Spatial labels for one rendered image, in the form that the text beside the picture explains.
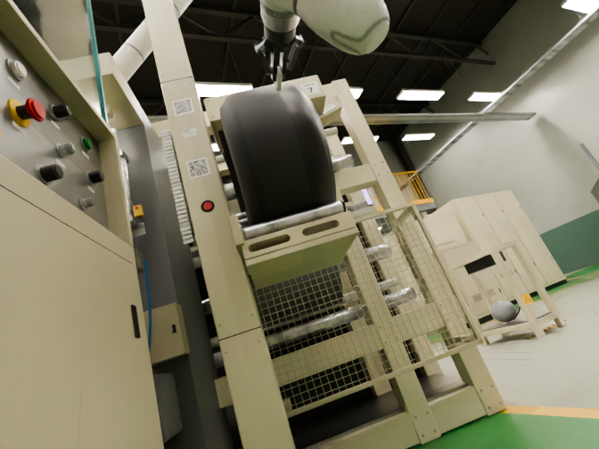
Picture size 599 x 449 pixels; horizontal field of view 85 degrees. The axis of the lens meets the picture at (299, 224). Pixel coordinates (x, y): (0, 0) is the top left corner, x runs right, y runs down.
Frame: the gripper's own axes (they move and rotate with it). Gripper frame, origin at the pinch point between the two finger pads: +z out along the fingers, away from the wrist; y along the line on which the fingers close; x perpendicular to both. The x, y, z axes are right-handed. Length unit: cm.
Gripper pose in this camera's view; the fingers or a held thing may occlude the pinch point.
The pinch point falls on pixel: (277, 78)
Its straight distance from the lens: 103.4
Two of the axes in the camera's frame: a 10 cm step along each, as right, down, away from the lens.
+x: 3.0, 9.3, -2.1
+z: -0.9, 2.5, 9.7
